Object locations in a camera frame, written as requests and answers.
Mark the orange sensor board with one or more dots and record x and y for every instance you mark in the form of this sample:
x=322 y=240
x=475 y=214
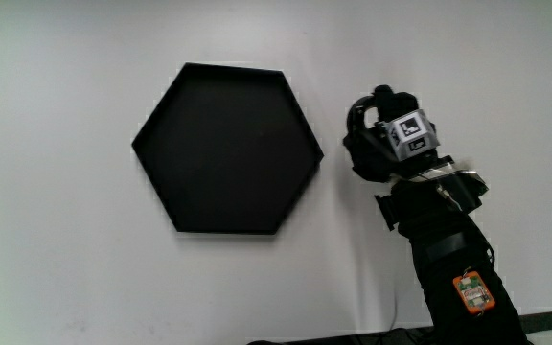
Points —
x=473 y=292

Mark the person's right hand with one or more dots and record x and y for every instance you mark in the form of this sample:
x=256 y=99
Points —
x=400 y=139

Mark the black tape roll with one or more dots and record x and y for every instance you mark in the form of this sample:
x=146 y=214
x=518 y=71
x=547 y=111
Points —
x=352 y=114

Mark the person's right forearm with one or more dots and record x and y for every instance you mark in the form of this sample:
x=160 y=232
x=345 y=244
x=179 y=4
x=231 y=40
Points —
x=448 y=249

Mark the white desk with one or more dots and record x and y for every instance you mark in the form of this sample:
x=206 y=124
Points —
x=65 y=201

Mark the black hexagonal tray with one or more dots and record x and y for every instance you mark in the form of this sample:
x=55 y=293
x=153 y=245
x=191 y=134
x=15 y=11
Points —
x=228 y=148

